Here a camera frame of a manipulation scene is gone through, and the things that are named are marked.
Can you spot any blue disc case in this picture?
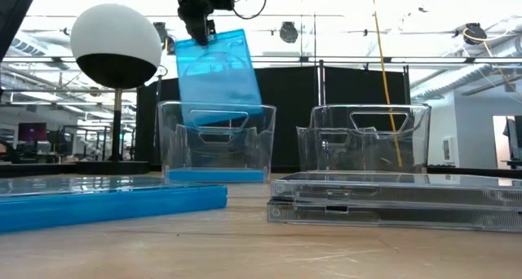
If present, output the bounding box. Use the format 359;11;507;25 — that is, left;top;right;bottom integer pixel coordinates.
0;175;228;234
166;168;266;184
174;29;264;128

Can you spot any black ceiling spotlight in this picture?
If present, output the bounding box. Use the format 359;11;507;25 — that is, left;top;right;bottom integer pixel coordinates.
153;21;177;55

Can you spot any dark round ceiling fixture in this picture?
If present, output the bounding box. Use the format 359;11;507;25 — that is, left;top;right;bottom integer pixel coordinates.
279;20;299;44

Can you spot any white globe lamp black base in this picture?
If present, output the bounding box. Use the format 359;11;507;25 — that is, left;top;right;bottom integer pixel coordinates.
69;2;163;175

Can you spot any black backdrop panel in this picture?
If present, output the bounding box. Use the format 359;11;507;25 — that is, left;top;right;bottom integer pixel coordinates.
135;65;411;174

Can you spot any clear plastic bin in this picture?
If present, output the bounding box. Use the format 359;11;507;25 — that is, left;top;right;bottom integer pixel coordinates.
157;100;277;184
296;103;432;175

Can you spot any monitor with reddish screen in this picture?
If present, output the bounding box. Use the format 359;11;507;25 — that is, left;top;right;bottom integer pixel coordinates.
17;122;48;142

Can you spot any dark monitor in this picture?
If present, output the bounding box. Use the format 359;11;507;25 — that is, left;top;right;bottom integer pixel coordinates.
505;115;522;162

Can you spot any yellow cable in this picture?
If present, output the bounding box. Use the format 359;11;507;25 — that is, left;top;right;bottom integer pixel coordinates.
369;0;404;169

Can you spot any black aluminium table frame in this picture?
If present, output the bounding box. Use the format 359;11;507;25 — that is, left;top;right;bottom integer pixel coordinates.
0;161;522;179

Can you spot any black ceiling cable reel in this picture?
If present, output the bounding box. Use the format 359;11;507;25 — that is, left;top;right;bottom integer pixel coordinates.
462;22;489;47

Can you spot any white wall box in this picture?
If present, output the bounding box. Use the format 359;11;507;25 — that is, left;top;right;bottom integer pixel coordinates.
442;135;454;162

